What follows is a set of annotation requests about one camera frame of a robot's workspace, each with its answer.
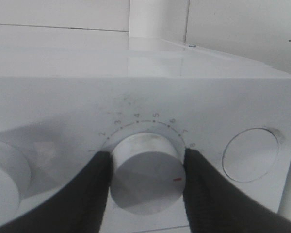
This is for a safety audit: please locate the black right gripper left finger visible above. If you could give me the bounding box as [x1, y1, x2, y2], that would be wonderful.
[0, 151, 112, 233]

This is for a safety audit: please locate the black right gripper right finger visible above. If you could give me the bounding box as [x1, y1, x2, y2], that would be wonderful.
[183, 148, 291, 233]

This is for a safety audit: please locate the round white door button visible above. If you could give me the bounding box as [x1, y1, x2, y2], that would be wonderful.
[222, 128, 279, 183]

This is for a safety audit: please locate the white microwave oven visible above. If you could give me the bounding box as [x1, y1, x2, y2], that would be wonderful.
[0, 34, 291, 233]

